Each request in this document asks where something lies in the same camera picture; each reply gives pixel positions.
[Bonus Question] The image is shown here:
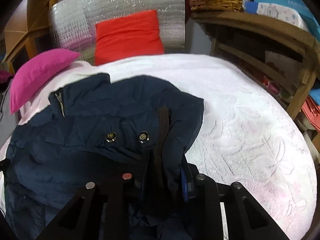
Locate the red cushion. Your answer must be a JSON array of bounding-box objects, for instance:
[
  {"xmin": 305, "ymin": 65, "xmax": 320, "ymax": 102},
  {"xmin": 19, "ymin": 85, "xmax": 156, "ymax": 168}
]
[{"xmin": 94, "ymin": 10, "xmax": 164, "ymax": 66}]

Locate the silver foil insulation board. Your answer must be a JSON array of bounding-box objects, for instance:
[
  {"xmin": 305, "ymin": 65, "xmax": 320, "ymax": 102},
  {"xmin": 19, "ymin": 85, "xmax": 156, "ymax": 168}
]
[{"xmin": 50, "ymin": 0, "xmax": 185, "ymax": 64}]

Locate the grey garment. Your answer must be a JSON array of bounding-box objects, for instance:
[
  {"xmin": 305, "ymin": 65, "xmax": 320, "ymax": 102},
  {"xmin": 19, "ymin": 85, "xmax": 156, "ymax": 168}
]
[{"xmin": 0, "ymin": 80, "xmax": 20, "ymax": 147}]

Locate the brown wooden pillar cabinet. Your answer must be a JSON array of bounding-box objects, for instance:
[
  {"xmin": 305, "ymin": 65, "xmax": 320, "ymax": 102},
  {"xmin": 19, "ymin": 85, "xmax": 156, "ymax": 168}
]
[{"xmin": 3, "ymin": 0, "xmax": 51, "ymax": 74}]

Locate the white fleece blanket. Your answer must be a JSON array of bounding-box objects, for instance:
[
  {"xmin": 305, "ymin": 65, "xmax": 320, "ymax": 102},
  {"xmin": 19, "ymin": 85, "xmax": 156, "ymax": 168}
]
[{"xmin": 0, "ymin": 52, "xmax": 318, "ymax": 240}]

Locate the white patterned tissue pack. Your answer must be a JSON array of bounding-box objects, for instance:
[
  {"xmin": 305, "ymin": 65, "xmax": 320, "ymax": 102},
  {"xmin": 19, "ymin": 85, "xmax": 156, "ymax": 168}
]
[{"xmin": 242, "ymin": 0, "xmax": 309, "ymax": 31}]

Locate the light blue box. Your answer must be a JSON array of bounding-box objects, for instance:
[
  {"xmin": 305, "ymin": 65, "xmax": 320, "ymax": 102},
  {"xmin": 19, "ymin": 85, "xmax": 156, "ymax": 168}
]
[{"xmin": 254, "ymin": 0, "xmax": 319, "ymax": 40}]

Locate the navy blue padded jacket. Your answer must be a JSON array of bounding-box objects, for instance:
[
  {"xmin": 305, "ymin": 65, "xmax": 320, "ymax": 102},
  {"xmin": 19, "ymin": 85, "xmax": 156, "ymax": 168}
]
[{"xmin": 3, "ymin": 73, "xmax": 204, "ymax": 239}]

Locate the wooden side table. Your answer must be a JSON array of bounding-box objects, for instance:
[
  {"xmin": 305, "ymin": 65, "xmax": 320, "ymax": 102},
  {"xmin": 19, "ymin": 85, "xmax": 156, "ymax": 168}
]
[{"xmin": 191, "ymin": 11, "xmax": 319, "ymax": 119}]

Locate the pink cushion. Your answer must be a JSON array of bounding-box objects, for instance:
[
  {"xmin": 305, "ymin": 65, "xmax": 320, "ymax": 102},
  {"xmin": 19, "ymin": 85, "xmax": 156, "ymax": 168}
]
[{"xmin": 10, "ymin": 48, "xmax": 80, "ymax": 114}]

